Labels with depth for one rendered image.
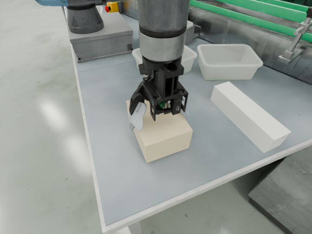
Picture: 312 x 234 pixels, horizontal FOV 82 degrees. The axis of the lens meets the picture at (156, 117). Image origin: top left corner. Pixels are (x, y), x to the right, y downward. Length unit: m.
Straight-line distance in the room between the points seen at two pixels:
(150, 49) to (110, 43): 0.60
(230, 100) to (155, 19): 0.39
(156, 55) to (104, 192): 0.33
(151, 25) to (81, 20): 0.62
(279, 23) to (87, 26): 0.76
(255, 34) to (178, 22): 0.66
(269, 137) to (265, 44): 0.48
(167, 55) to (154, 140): 0.20
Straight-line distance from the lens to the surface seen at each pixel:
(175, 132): 0.43
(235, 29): 0.96
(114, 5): 1.40
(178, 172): 0.48
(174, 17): 0.28
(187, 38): 1.00
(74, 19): 0.90
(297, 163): 0.92
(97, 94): 0.69
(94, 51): 0.89
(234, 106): 0.58
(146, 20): 0.29
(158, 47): 0.29
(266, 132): 0.54
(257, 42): 0.93
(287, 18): 0.89
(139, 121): 0.40
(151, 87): 0.36
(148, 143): 0.41
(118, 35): 0.88
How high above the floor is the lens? 1.18
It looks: 47 degrees down
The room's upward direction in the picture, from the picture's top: straight up
